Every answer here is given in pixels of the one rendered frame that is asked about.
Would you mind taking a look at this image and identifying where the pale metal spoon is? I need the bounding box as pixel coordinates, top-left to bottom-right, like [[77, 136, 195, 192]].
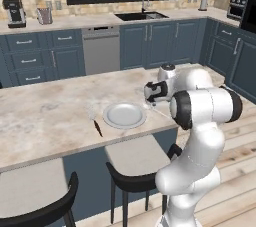
[[145, 102, 172, 119]]

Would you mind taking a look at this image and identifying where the blue kitchen island base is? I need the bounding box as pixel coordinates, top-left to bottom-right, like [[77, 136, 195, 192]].
[[61, 127, 178, 223]]

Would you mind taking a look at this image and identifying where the black toaster oven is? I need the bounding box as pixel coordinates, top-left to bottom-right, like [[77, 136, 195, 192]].
[[226, 0, 249, 22]]

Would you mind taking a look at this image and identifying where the blue drawer cupboard run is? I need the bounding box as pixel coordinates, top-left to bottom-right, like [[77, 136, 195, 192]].
[[0, 28, 86, 89]]

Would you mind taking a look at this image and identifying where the silver dishwasher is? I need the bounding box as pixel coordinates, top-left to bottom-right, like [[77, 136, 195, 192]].
[[81, 25, 121, 76]]

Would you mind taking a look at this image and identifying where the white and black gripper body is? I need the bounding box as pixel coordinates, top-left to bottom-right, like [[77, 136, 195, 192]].
[[143, 80, 170, 103]]

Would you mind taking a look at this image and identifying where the blue sink cupboard run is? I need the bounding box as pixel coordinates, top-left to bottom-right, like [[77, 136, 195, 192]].
[[119, 18, 208, 71]]

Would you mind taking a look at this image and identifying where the white round plate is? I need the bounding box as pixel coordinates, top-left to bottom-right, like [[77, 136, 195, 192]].
[[102, 102, 148, 130]]

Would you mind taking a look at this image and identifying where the grey pot with tools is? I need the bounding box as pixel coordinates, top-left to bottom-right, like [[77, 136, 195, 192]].
[[36, 6, 54, 26]]

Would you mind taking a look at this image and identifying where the silver tap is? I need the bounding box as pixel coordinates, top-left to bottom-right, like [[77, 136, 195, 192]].
[[141, 0, 151, 14]]

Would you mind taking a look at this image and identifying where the blue side cupboard run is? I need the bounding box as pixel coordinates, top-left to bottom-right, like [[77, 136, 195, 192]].
[[199, 17, 256, 105]]

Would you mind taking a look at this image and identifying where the black and silver coffee machine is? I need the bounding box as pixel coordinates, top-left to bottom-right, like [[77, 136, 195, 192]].
[[2, 0, 27, 29]]

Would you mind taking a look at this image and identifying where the fork with dark handle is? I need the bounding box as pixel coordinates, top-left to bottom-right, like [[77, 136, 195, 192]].
[[86, 104, 104, 138]]

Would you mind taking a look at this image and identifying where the black stool with grey seat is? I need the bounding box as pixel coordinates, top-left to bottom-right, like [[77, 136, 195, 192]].
[[104, 134, 183, 225], [0, 157, 80, 227]]

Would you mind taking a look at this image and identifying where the black sink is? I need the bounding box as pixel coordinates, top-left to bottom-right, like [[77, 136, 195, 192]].
[[114, 11, 170, 22]]

